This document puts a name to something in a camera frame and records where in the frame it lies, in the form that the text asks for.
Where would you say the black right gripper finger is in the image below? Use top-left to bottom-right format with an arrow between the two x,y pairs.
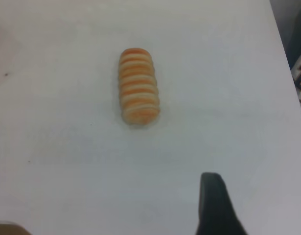
194,172 -> 249,235

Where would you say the dark object beside table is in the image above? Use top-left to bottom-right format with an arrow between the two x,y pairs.
286,7 -> 301,71

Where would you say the striped orange bread roll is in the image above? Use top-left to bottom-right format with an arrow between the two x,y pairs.
117,48 -> 161,126

